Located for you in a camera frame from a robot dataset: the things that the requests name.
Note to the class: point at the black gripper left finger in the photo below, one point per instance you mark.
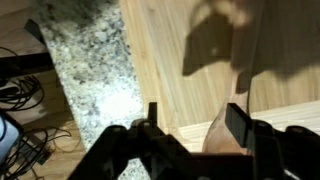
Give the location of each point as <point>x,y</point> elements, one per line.
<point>140,153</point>

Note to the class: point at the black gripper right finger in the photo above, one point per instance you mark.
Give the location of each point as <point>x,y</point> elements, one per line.
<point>280,153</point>

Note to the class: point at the long wooden spoon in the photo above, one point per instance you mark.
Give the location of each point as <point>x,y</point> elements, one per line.
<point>218,133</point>

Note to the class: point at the large wooden cutting board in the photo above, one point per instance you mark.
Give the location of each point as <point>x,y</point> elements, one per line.
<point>293,116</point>

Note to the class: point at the smaller wooden cutting board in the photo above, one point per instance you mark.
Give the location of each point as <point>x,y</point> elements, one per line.
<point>186,86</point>

